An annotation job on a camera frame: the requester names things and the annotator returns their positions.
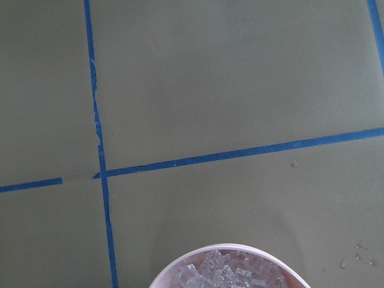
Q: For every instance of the ice cubes pile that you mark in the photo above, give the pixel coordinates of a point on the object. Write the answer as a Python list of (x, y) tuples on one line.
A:
[(230, 269)]

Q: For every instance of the pink bowl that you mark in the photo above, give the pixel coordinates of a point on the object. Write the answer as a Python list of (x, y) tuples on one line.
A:
[(164, 278)]

